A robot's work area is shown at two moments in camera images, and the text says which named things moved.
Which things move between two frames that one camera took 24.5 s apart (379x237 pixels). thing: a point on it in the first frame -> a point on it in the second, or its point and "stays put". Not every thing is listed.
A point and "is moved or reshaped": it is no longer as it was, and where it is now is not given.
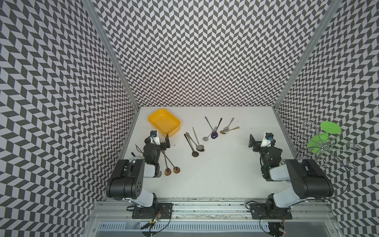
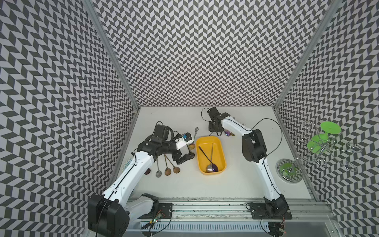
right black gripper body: x=257 y=147 -> x=212 y=127
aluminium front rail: x=213 y=210 stays put
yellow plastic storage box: x=165 y=122 -> x=210 y=154
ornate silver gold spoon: x=199 y=147 is moved or reshaped
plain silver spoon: x=199 y=147 -> x=209 y=168
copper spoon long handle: x=175 y=169 stays put
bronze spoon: x=167 y=171 stays put
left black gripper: x=163 y=146 -> x=183 y=158
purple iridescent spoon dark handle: x=214 y=134 -> x=214 y=167
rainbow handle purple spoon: x=214 y=133 -> x=228 y=133
